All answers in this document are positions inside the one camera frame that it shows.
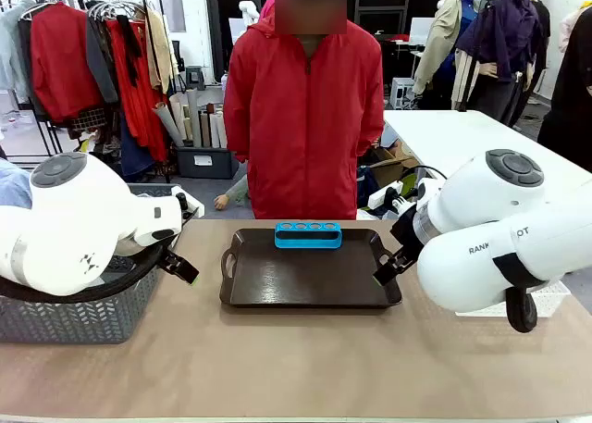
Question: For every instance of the dark grey storage box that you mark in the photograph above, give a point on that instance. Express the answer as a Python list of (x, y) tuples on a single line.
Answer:
[(205, 161)]

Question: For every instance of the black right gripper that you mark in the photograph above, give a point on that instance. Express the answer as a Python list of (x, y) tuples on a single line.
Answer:
[(408, 233)]

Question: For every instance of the white paper roll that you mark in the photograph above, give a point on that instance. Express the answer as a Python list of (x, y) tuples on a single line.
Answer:
[(216, 129)]

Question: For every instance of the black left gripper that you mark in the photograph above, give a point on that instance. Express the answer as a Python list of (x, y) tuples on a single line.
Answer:
[(170, 248)]

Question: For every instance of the hanging beige garment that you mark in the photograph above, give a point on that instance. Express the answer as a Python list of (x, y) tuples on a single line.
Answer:
[(162, 48)]

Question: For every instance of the black hanging scarf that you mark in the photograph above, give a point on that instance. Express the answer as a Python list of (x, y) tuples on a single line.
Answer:
[(130, 48)]

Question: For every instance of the black metal clothes rack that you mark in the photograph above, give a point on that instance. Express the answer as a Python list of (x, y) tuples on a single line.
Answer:
[(152, 6)]

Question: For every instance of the lime green bag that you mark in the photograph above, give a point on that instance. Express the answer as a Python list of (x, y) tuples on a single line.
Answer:
[(409, 187)]

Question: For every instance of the tall grey paper roll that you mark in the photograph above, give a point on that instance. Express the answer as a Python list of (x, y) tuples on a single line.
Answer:
[(194, 117)]

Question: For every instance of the hanging grey hoodie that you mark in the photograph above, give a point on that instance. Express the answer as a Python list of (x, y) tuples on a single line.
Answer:
[(11, 48)]

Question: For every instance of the mannequin in beige coat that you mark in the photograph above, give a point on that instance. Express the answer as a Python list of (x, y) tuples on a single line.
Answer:
[(444, 34)]

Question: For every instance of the blue test tube rack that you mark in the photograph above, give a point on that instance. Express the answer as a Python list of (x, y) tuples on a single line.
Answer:
[(307, 238)]

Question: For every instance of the white table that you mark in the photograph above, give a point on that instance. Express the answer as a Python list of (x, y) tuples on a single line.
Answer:
[(462, 136)]

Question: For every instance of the brown cardboard box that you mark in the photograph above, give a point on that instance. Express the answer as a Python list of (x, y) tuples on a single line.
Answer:
[(393, 164)]

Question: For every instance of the mannequin in purple jacket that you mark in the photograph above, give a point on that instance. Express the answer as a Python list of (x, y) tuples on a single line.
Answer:
[(504, 48)]

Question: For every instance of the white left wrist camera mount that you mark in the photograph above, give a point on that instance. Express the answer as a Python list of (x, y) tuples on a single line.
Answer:
[(192, 205)]

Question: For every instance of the grey basket with label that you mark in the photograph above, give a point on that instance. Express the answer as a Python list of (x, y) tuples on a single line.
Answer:
[(148, 190)]

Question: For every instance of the hanging red jacket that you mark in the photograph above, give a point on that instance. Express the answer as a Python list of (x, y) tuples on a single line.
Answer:
[(60, 62)]

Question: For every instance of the dark brown serving tray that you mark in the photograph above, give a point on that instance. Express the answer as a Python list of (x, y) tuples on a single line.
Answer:
[(305, 279)]

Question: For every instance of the light blue cloth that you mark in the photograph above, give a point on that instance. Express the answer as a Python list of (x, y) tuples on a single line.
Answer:
[(14, 187)]

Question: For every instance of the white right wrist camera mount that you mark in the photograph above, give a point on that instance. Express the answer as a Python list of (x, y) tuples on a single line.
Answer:
[(386, 194)]

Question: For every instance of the person in red jacket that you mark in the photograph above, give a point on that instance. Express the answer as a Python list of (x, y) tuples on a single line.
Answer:
[(305, 117)]

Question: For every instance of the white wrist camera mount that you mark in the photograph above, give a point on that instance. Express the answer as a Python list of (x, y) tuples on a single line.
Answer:
[(192, 205), (386, 194)]

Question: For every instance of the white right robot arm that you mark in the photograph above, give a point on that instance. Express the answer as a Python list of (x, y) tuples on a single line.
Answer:
[(499, 238)]

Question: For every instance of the white plastic basket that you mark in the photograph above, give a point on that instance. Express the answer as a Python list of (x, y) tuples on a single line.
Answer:
[(550, 295)]

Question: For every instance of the white computer tower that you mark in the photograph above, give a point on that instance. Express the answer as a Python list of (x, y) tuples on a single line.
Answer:
[(402, 92)]

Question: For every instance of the large grey plastic basket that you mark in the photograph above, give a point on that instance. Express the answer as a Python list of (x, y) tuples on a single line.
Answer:
[(78, 316)]

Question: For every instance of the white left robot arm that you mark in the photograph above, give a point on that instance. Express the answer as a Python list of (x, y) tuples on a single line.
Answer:
[(69, 219)]

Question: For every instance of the hanging dark grey garment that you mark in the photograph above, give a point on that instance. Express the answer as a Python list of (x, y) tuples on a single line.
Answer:
[(102, 62)]

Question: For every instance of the hanging red dress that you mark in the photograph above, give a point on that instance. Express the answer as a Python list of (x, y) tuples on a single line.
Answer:
[(139, 108)]

